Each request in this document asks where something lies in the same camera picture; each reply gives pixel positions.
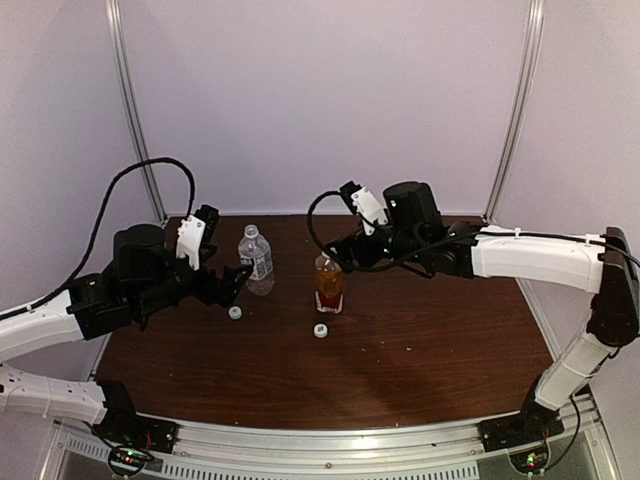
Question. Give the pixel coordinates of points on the right aluminium corner post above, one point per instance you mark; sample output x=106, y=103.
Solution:
x=529, y=60

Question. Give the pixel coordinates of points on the clear plastic water bottle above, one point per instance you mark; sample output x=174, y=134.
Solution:
x=255, y=250

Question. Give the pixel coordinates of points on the white tea bottle cap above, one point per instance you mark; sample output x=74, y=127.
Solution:
x=320, y=330

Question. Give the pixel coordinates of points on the white water bottle cap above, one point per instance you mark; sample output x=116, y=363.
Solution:
x=235, y=313

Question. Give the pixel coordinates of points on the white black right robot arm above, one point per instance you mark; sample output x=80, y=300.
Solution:
x=406, y=230

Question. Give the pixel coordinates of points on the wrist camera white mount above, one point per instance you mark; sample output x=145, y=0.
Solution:
x=363, y=203
x=194, y=237

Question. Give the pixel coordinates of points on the circuit board with leds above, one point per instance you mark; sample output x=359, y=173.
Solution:
x=125, y=460
x=530, y=460

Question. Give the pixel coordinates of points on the left circuit board with leds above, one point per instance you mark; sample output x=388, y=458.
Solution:
x=125, y=460

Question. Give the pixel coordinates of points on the aluminium corner post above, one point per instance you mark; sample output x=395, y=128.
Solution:
x=529, y=60
x=131, y=111

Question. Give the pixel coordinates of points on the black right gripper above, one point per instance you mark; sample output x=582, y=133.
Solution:
x=346, y=257

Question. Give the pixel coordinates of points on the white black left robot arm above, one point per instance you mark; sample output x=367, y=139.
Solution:
x=143, y=278

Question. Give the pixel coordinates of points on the left aluminium corner post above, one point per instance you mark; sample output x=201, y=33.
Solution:
x=131, y=111

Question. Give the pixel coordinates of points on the amber tea bottle red label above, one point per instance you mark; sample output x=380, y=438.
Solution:
x=329, y=285

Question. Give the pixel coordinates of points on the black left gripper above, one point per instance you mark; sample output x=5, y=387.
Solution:
x=226, y=290

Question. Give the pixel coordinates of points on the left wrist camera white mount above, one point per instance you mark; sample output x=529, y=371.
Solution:
x=194, y=237

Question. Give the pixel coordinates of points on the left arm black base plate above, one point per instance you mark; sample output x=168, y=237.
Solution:
x=148, y=433

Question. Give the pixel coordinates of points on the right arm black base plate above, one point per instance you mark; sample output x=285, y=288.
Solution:
x=517, y=430

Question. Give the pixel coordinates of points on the right circuit board with leds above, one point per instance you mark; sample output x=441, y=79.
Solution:
x=530, y=460

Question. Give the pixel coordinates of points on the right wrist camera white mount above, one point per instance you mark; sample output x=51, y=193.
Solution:
x=363, y=203

